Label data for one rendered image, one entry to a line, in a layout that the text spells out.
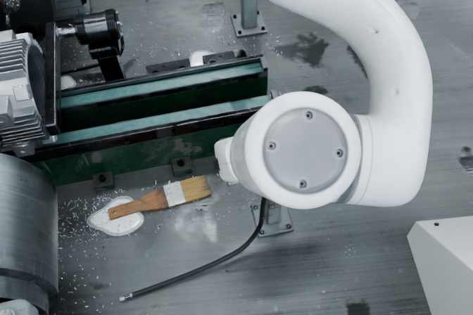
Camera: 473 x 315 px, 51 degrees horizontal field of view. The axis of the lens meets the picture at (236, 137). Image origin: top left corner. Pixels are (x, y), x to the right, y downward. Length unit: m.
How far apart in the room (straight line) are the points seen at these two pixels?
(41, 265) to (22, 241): 0.04
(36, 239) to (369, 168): 0.46
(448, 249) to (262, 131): 0.54
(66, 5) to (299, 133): 1.09
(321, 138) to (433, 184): 0.73
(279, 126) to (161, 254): 0.64
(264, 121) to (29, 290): 0.43
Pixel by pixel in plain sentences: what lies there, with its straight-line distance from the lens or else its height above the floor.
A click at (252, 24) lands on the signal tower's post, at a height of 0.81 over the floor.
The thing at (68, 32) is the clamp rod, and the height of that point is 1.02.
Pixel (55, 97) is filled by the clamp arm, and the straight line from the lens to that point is 0.91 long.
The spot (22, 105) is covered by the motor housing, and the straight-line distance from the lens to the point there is 0.88.
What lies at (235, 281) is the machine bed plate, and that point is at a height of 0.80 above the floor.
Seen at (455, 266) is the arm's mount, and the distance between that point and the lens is 0.83.
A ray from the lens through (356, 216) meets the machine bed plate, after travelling 0.99.
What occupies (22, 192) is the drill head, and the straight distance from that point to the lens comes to 0.72.
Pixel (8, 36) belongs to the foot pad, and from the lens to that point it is 0.98.
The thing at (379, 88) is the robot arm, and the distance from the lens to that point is 0.43.
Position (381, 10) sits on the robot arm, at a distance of 0.40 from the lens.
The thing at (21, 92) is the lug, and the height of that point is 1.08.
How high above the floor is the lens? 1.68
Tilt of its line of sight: 55 degrees down
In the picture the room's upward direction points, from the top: 3 degrees counter-clockwise
